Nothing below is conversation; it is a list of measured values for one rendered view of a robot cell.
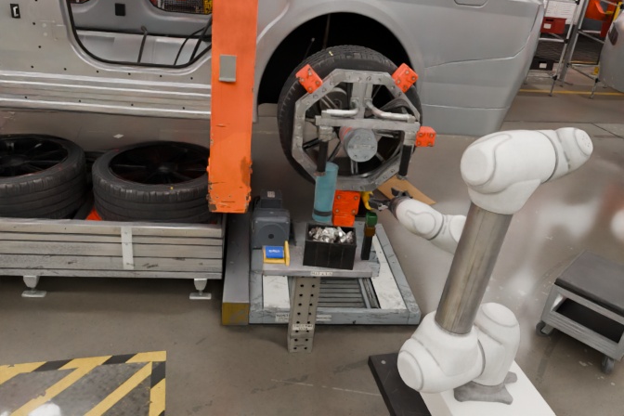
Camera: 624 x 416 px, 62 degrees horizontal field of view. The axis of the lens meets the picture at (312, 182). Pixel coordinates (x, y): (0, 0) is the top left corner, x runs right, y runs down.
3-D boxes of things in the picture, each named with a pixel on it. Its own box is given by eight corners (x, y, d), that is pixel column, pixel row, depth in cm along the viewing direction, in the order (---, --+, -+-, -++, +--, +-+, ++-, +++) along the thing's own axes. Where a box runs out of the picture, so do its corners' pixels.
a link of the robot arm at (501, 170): (475, 392, 148) (417, 416, 137) (438, 352, 160) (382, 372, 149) (574, 144, 115) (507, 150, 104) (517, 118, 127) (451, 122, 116)
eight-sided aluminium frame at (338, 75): (401, 187, 246) (422, 74, 223) (405, 193, 240) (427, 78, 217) (287, 182, 238) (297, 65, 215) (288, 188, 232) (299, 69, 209)
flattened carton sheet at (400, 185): (394, 173, 409) (395, 168, 407) (436, 204, 364) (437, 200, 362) (361, 176, 397) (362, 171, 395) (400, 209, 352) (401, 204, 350)
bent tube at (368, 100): (402, 109, 222) (406, 84, 218) (414, 123, 205) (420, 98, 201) (362, 107, 220) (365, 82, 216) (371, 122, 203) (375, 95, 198)
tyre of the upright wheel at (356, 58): (426, 58, 246) (291, 31, 234) (443, 71, 225) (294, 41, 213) (389, 182, 273) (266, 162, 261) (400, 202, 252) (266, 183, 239)
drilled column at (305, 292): (308, 336, 231) (318, 257, 213) (311, 352, 222) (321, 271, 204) (287, 336, 229) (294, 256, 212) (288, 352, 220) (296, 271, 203)
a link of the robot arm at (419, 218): (388, 218, 179) (418, 234, 182) (405, 231, 164) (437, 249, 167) (403, 191, 178) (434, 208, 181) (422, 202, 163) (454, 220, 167)
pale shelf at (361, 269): (363, 253, 219) (364, 248, 218) (371, 278, 204) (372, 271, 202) (261, 251, 213) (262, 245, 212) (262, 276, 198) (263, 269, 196)
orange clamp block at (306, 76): (320, 79, 220) (307, 63, 217) (323, 84, 213) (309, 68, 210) (308, 89, 222) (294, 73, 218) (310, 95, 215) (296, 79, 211)
